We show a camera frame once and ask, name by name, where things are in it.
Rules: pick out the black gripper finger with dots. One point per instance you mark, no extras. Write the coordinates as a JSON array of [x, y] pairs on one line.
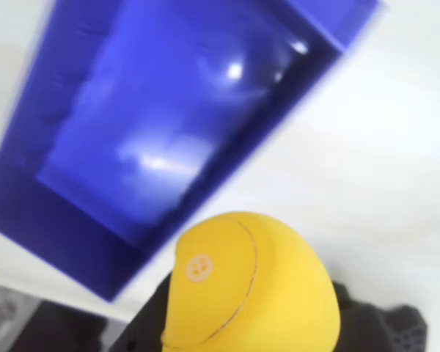
[[146, 322], [381, 330]]

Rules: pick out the yellow rubber duck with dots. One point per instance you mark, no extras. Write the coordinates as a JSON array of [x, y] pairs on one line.
[[271, 286]]

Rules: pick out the blue plastic box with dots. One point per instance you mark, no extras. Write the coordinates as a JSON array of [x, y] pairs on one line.
[[150, 110]]

